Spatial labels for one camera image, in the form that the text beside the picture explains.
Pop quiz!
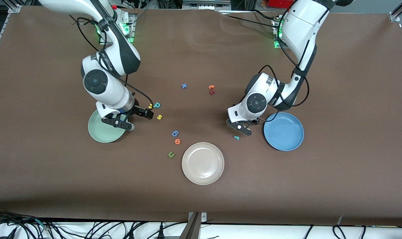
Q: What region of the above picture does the blue plate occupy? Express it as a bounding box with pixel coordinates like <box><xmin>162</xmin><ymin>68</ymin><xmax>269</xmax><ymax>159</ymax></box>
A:
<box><xmin>263</xmin><ymin>112</ymin><xmax>304</xmax><ymax>152</ymax></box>

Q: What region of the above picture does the brown table cover sheet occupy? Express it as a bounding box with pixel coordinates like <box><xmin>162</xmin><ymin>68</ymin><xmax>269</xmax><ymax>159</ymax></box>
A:
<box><xmin>0</xmin><ymin>6</ymin><xmax>402</xmax><ymax>227</ymax></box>

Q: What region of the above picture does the long black base cable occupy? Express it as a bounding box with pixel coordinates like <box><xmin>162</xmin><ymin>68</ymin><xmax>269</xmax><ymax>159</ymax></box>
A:
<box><xmin>218</xmin><ymin>10</ymin><xmax>279</xmax><ymax>30</ymax></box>

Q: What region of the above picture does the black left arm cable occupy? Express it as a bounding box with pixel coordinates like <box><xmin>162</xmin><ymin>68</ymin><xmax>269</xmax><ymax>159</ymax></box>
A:
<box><xmin>258</xmin><ymin>10</ymin><xmax>311</xmax><ymax>108</ymax></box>

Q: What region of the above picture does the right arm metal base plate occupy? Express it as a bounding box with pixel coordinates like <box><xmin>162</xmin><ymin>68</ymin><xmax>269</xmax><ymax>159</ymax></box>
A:
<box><xmin>123</xmin><ymin>14</ymin><xmax>135</xmax><ymax>44</ymax></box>

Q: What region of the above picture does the green plate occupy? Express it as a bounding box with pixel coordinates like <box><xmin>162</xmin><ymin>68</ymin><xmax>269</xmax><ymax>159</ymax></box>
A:
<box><xmin>88</xmin><ymin>109</ymin><xmax>128</xmax><ymax>143</ymax></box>

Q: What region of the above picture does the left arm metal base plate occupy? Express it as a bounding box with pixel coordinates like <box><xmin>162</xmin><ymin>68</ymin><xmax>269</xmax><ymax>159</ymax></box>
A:
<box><xmin>273</xmin><ymin>18</ymin><xmax>285</xmax><ymax>49</ymax></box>

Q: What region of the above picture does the short black base cable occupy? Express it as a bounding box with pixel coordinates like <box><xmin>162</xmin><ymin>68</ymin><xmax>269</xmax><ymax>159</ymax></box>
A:
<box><xmin>252</xmin><ymin>9</ymin><xmax>277</xmax><ymax>21</ymax></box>

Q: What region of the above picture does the black looped cable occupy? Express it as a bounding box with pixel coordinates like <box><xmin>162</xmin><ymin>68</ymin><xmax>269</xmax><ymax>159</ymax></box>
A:
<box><xmin>332</xmin><ymin>225</ymin><xmax>349</xmax><ymax>239</ymax></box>

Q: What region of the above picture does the aluminium strut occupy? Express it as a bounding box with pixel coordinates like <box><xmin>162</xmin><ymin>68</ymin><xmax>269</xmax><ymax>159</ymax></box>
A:
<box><xmin>179</xmin><ymin>212</ymin><xmax>201</xmax><ymax>239</ymax></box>

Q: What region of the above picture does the metal mounting plate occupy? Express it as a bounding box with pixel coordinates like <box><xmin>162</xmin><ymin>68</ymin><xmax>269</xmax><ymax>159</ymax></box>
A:
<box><xmin>188</xmin><ymin>212</ymin><xmax>208</xmax><ymax>223</ymax></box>

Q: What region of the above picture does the grey metal box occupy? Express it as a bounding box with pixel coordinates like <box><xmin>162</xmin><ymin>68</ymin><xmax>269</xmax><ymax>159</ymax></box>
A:
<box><xmin>182</xmin><ymin>0</ymin><xmax>232</xmax><ymax>10</ymax></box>

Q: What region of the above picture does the beige plate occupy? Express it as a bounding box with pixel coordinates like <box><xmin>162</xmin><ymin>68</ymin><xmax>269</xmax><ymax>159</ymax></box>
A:
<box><xmin>182</xmin><ymin>142</ymin><xmax>225</xmax><ymax>185</ymax></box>

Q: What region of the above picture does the red box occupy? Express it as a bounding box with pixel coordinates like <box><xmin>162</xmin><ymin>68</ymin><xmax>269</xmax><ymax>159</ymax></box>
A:
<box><xmin>268</xmin><ymin>0</ymin><xmax>294</xmax><ymax>9</ymax></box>

